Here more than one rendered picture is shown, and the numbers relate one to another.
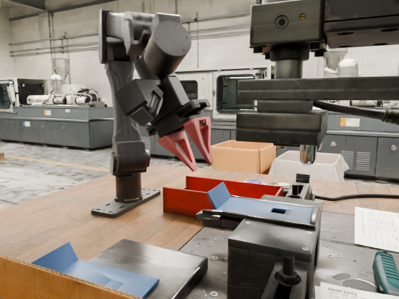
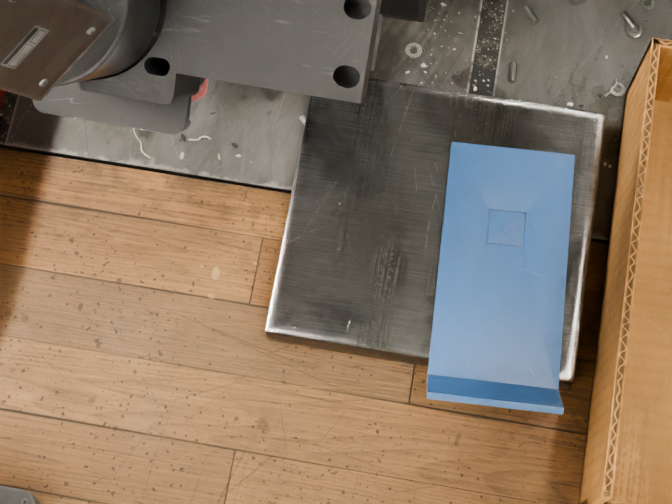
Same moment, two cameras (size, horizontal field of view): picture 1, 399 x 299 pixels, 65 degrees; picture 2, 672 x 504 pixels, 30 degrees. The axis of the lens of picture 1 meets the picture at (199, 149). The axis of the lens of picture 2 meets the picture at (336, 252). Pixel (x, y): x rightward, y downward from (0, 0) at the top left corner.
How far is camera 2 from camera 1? 0.73 m
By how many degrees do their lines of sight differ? 85
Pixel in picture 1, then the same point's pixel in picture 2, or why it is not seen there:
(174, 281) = (442, 112)
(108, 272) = (462, 264)
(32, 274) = (626, 330)
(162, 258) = (354, 173)
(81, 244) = (268, 486)
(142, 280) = (471, 172)
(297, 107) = not seen: outside the picture
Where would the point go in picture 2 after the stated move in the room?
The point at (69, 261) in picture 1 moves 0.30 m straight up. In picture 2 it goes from (455, 379) to (529, 177)
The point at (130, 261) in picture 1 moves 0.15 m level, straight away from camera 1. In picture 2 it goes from (387, 246) to (144, 371)
